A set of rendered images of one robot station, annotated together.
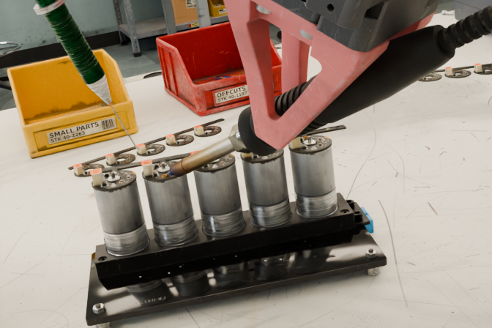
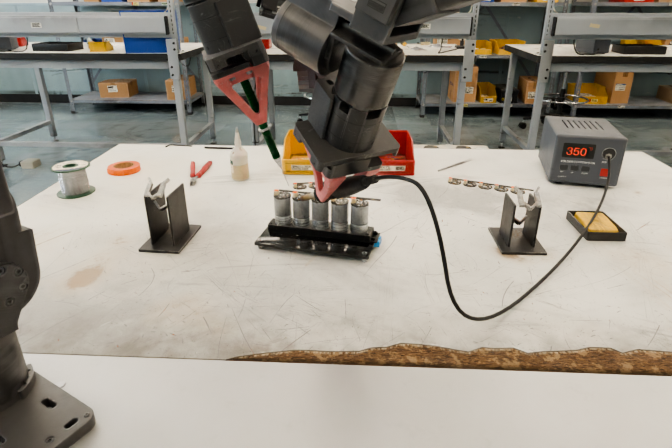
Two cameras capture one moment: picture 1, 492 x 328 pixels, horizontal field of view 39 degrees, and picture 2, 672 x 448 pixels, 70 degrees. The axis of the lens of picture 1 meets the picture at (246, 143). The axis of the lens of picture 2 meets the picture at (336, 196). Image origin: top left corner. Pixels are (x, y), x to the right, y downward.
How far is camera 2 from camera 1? 0.31 m
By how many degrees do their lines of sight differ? 19
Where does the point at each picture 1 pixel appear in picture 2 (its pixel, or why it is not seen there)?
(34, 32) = not seen: hidden behind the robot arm
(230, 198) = (322, 215)
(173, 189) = (301, 205)
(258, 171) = (334, 208)
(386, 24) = (338, 171)
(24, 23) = not seen: hidden behind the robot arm
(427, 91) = (475, 193)
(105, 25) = (409, 92)
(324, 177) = (360, 218)
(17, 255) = (251, 213)
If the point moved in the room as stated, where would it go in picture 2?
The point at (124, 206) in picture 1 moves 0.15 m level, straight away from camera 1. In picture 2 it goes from (282, 206) to (305, 170)
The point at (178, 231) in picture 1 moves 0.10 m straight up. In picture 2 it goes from (300, 222) to (297, 154)
